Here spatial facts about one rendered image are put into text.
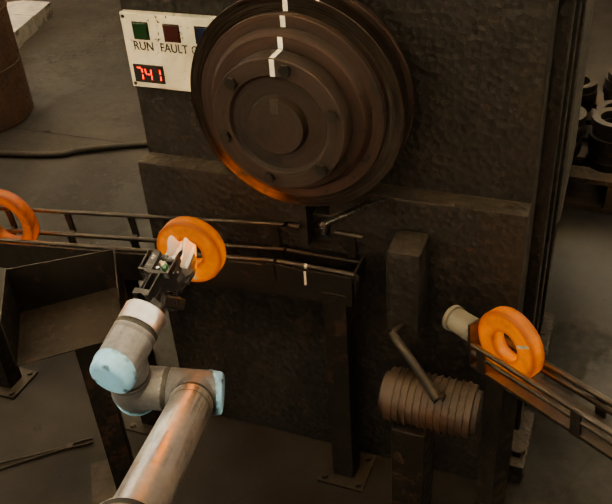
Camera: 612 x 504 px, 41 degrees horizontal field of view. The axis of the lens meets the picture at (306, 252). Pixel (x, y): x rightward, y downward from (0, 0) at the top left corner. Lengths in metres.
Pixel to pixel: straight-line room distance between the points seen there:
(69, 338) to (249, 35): 0.84
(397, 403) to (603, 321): 1.23
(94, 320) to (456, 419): 0.88
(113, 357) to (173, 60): 0.72
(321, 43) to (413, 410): 0.82
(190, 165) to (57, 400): 1.04
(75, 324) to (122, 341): 0.46
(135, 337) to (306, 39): 0.65
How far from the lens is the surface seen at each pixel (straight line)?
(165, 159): 2.08
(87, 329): 2.01
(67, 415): 2.70
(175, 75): 1.96
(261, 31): 1.63
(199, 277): 1.82
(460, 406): 1.83
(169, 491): 1.35
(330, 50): 1.58
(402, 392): 1.85
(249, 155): 1.69
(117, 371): 1.58
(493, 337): 1.72
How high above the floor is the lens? 1.83
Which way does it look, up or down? 35 degrees down
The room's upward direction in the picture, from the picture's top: 4 degrees counter-clockwise
